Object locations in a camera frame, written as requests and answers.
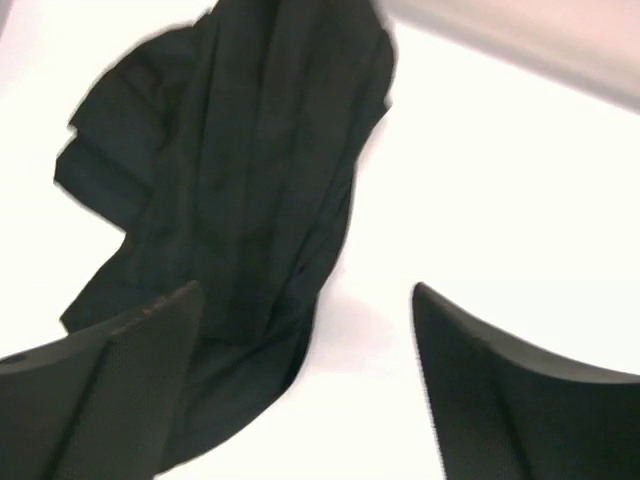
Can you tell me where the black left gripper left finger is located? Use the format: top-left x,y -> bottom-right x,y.
1,282 -> 203,480

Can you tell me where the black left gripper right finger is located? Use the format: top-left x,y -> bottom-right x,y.
412,283 -> 639,480

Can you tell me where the black skirt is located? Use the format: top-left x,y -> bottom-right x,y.
55,1 -> 395,471

